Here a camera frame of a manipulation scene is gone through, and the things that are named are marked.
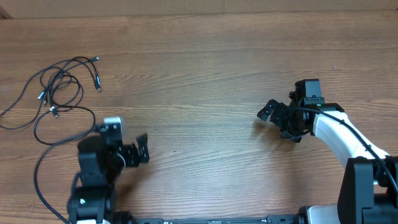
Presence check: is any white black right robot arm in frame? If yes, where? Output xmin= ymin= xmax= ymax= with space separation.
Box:
xmin=257 ymin=96 xmax=397 ymax=223

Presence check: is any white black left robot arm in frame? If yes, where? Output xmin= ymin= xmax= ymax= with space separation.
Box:
xmin=67 ymin=133 xmax=150 ymax=224

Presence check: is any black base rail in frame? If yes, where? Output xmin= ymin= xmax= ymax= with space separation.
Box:
xmin=135 ymin=214 xmax=305 ymax=224

